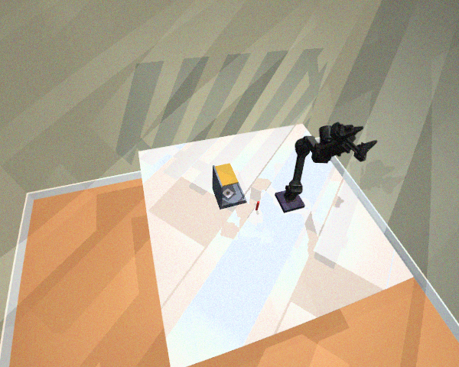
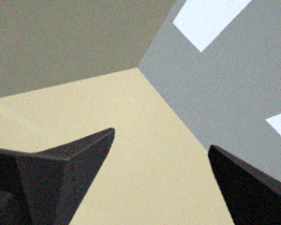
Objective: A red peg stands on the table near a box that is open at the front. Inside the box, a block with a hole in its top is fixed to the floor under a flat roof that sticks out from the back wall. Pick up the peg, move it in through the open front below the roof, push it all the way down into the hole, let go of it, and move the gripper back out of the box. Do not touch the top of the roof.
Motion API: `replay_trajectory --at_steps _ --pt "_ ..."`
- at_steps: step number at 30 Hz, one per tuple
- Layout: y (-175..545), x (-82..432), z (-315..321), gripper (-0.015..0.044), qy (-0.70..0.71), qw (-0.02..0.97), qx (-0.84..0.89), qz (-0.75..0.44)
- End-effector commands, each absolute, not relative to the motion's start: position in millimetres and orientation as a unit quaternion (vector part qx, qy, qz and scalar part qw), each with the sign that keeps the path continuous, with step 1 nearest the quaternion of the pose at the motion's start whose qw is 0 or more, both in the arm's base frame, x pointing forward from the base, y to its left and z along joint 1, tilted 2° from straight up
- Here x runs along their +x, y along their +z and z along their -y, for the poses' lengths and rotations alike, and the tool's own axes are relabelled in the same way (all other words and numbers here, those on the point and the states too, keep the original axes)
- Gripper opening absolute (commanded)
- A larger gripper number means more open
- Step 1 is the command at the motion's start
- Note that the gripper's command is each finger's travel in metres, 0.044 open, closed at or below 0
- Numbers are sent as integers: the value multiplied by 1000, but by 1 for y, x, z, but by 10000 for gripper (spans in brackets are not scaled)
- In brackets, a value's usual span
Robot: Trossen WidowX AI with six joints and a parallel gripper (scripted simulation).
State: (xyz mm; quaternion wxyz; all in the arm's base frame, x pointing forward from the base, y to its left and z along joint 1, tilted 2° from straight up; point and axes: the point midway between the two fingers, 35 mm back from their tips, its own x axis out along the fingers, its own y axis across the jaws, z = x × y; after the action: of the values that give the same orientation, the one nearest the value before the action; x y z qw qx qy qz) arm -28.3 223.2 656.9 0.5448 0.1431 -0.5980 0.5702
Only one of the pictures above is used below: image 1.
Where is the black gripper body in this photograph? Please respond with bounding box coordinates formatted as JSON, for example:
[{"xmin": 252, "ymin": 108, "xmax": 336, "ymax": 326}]
[{"xmin": 329, "ymin": 122, "xmax": 366, "ymax": 162}]

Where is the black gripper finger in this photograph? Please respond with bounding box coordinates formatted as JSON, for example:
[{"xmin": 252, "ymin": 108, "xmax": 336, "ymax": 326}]
[
  {"xmin": 339, "ymin": 124, "xmax": 363, "ymax": 140},
  {"xmin": 360, "ymin": 140, "xmax": 377, "ymax": 158}
]

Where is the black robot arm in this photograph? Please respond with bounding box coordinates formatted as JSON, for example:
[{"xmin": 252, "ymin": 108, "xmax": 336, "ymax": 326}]
[{"xmin": 284, "ymin": 125, "xmax": 334, "ymax": 202}]

